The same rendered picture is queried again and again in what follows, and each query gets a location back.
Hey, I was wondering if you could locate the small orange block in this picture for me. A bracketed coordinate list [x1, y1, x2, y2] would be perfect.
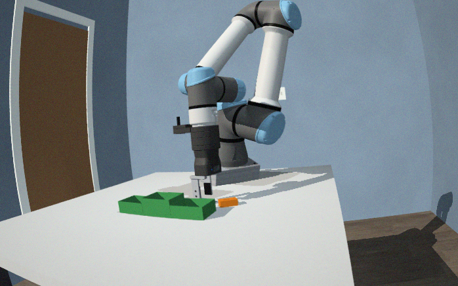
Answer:
[218, 197, 239, 208]

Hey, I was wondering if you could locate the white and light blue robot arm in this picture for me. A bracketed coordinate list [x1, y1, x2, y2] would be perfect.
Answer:
[178, 0, 302, 167]

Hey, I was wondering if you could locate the green rack of bins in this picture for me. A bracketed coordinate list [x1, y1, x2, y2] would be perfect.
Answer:
[118, 192, 216, 220]

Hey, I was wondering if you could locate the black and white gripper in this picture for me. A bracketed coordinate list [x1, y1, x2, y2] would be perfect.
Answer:
[173, 107, 222, 198]

